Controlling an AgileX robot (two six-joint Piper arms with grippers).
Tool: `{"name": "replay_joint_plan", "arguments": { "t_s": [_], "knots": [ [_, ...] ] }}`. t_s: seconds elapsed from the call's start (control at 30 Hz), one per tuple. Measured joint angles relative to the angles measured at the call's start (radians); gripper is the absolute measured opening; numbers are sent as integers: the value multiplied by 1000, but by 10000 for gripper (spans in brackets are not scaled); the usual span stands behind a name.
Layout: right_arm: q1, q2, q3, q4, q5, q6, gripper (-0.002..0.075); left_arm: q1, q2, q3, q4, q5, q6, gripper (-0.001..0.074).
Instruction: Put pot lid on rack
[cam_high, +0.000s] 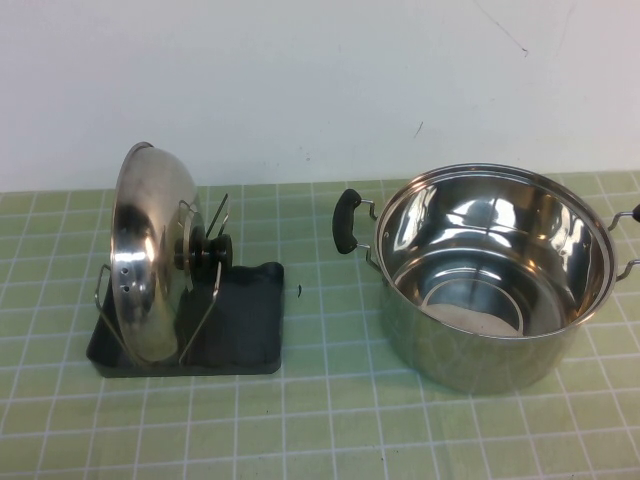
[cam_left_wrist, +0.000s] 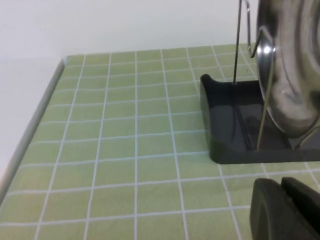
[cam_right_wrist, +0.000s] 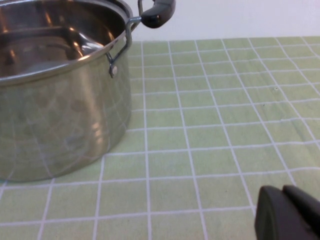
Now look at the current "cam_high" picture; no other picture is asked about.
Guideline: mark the small black speck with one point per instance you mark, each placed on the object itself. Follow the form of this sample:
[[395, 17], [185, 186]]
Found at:
[[299, 290]]

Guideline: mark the green checkered tablecloth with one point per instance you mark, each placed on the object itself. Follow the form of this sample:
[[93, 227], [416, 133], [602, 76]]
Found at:
[[350, 425]]

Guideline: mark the stainless steel pot lid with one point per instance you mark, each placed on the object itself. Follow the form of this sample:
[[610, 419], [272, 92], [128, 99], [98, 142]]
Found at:
[[145, 250]]

